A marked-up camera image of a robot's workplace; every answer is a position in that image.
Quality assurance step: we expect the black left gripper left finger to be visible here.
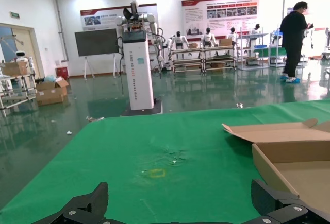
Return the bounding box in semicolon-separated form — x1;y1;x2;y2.
32;182;114;224

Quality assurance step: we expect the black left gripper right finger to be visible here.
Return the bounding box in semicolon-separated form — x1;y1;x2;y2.
247;179;330;224

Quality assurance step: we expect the cardboard box with torn corner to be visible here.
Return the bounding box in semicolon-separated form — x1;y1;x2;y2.
221;117;330;218

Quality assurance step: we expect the closed cardboard floor box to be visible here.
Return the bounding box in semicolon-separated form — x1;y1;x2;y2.
36;92;65;106

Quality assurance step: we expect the open cardboard floor box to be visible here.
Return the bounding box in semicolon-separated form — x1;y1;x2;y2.
36;77;70;96

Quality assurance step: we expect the cardboard box on pipe rack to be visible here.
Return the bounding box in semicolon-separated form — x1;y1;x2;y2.
1;61;28;77

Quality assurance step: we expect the green tablecloth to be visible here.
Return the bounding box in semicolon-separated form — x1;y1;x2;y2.
0;99;330;224

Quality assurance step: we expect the white pipe shelf rack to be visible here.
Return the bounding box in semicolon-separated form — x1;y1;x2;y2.
0;63;38;118

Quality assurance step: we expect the white tower robot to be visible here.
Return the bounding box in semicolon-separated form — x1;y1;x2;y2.
114;0;166;116

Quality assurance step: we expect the blue-topped rack with green shelf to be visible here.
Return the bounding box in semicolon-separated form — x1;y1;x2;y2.
269;30;297;68

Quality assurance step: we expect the white rack with green shelf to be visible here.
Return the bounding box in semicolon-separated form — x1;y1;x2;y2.
236;32;269;71

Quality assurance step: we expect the pipe workbench rack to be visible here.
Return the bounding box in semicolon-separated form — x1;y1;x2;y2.
170;46;205;73
203;44;237;72

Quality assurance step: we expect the dark display screen on stand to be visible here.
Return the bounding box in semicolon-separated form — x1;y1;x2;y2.
74;28;120;78

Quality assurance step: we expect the small round-headed white robot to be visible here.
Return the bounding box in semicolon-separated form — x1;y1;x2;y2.
10;50;34;67

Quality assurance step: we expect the white humanoid robot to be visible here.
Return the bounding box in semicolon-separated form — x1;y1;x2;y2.
272;29;283;46
226;27;239;46
247;23;261;48
167;30;191;54
200;27;220;48

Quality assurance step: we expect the person in black clothes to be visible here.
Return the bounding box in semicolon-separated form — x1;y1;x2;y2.
279;1;316;83

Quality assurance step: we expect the beige door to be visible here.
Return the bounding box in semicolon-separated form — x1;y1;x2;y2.
0;23;41;85

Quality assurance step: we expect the small red-topped poster board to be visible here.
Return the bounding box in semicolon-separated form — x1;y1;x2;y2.
79;2;158;31

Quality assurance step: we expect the wide red-topped poster board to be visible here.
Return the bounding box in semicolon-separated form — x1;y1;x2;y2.
181;0;260;37

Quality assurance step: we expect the narrow red-topped poster board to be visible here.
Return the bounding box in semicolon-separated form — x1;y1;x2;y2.
282;0;330;29

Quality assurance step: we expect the grey wall pipe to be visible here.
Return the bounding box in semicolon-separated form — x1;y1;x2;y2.
53;0;70;62

